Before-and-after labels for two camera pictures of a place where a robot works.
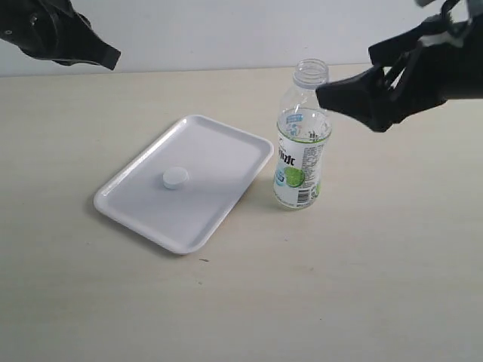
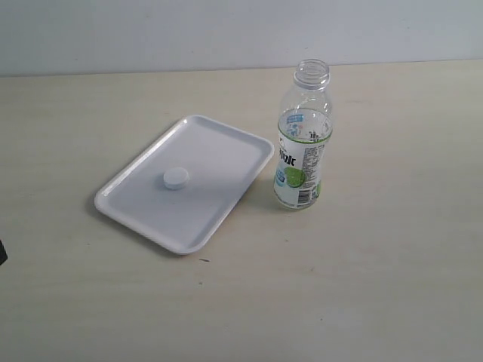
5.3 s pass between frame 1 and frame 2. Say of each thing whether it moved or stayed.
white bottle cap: stayed
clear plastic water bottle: stayed
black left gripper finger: moved
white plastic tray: stayed
